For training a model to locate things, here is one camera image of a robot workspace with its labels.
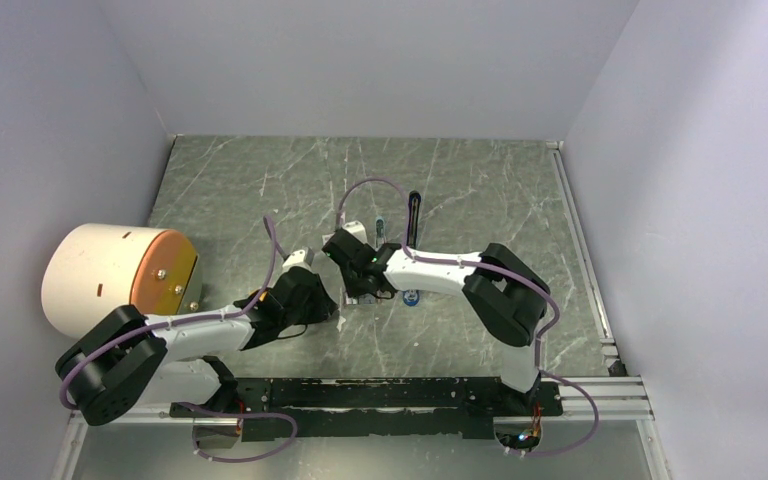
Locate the grey staple strips tray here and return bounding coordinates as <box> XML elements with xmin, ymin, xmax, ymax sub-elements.
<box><xmin>343</xmin><ymin>294</ymin><xmax>379</xmax><ymax>306</ymax></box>

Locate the aluminium rail frame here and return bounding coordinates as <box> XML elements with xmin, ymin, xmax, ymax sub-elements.
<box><xmin>52</xmin><ymin>142</ymin><xmax>673</xmax><ymax>480</ymax></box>

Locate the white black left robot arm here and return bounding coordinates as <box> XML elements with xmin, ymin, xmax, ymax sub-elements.
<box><xmin>55</xmin><ymin>267</ymin><xmax>338</xmax><ymax>426</ymax></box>

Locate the small white stapler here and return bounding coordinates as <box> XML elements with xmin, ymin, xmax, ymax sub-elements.
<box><xmin>375</xmin><ymin>216</ymin><xmax>387</xmax><ymax>249</ymax></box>

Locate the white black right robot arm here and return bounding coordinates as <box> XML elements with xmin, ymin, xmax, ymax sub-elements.
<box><xmin>322</xmin><ymin>228</ymin><xmax>551</xmax><ymax>414</ymax></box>

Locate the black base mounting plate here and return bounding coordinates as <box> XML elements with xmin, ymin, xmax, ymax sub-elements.
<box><xmin>170</xmin><ymin>377</ymin><xmax>563</xmax><ymax>441</ymax></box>

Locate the white orange cylinder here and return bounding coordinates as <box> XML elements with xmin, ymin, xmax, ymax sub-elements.
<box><xmin>41</xmin><ymin>223</ymin><xmax>203</xmax><ymax>339</ymax></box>

